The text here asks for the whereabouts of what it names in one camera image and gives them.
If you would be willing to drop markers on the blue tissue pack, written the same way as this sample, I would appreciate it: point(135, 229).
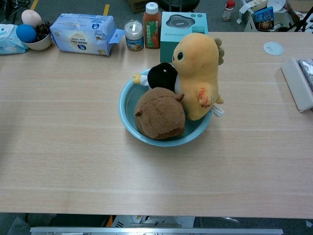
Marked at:
point(83, 34)

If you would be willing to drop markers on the beige egg-shaped ball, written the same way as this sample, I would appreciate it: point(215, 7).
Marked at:
point(31, 17)

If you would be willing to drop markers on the blue snack bag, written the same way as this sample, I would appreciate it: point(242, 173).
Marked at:
point(264, 18)

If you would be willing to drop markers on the white bowl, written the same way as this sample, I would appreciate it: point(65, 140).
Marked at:
point(39, 45)

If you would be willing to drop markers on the white storage box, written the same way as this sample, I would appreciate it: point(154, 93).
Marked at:
point(283, 17)

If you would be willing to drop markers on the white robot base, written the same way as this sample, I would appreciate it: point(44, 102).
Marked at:
point(156, 221)

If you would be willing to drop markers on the black tripod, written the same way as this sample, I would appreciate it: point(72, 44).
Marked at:
point(302, 24)

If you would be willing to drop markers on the black-haired plush doll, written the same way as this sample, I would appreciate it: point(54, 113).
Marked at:
point(161, 76)

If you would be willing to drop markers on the light blue plastic basin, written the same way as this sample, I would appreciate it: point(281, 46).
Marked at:
point(129, 98)

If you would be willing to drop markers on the dark pine cone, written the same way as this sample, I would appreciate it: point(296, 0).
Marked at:
point(42, 30)

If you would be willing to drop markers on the orange juice bottle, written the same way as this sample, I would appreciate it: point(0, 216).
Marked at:
point(152, 31)

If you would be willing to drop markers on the yellow plush chick toy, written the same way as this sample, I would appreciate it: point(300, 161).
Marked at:
point(198, 73)

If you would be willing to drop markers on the blue ball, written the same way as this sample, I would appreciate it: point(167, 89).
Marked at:
point(26, 33)

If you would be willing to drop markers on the teal product box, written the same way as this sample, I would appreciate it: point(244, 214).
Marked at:
point(185, 22)

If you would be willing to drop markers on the small jar white lid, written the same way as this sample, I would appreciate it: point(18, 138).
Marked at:
point(133, 36)

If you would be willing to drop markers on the wet wipes pack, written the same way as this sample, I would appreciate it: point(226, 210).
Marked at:
point(7, 41)

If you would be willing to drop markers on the silver patterned packet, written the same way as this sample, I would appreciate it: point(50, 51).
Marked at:
point(307, 68)

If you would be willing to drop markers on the red white bottle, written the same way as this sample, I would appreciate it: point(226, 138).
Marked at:
point(228, 11)

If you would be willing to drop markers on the brown plush capybara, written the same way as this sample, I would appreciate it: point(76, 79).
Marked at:
point(159, 115)

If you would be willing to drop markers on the aluminium rail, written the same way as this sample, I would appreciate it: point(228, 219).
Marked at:
point(156, 231)

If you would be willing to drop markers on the cardboard box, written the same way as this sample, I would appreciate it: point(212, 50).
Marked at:
point(134, 6)

